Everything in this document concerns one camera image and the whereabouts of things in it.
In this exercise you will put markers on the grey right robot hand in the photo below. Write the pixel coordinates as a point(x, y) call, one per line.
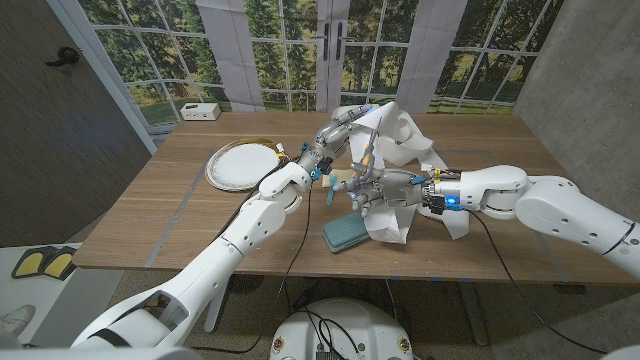
point(390, 190)

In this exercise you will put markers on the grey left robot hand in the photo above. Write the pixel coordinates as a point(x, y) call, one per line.
point(335, 135)

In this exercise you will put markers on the white receipt paper strip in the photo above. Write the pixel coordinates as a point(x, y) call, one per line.
point(385, 225)

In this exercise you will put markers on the grey orange scissors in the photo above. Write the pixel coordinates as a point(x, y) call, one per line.
point(367, 157)

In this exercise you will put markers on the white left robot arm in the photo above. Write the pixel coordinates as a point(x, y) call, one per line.
point(225, 250)

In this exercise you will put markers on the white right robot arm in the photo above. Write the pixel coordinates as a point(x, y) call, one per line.
point(550, 205)

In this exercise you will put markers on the yellow sponge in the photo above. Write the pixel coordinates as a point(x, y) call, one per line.
point(342, 176)

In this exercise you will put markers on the blue plastic fork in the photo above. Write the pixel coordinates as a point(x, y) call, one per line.
point(330, 192)

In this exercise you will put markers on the teal soapbox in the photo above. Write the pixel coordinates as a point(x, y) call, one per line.
point(342, 235)

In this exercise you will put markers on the gold rimmed paper plate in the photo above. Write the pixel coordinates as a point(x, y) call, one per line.
point(240, 165)

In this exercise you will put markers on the white power box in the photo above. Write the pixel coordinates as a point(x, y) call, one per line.
point(200, 111)

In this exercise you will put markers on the white robot torso base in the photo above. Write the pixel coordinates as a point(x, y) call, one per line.
point(350, 325)

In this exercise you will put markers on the grey table leg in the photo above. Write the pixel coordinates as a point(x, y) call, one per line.
point(472, 315)

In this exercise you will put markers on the dark round floor fan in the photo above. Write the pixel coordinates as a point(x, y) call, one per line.
point(247, 283)

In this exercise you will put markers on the printed window backdrop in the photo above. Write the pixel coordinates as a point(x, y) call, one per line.
point(165, 60)

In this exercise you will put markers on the white table leg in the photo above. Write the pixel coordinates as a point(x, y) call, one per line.
point(217, 312)

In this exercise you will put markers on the yellow black foot pad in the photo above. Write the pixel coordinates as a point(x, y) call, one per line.
point(30, 262)
point(65, 262)

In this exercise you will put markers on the white sneaker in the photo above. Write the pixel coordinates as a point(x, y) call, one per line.
point(17, 317)

